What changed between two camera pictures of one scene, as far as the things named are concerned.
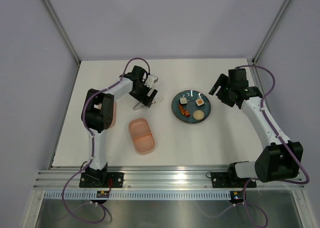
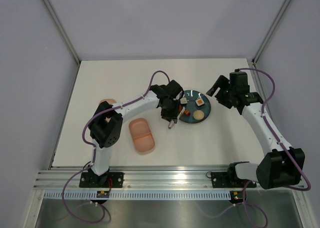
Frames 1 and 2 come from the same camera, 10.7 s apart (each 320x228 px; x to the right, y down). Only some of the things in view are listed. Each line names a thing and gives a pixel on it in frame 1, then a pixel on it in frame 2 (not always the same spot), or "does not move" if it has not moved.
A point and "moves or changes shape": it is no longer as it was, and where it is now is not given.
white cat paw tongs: [140, 105] moves or changes shape
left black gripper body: [141, 94] to [170, 111]
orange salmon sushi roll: [199, 102] does not move
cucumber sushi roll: [183, 101] does not move
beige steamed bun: [198, 114] does not move
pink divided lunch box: [143, 139] does not move
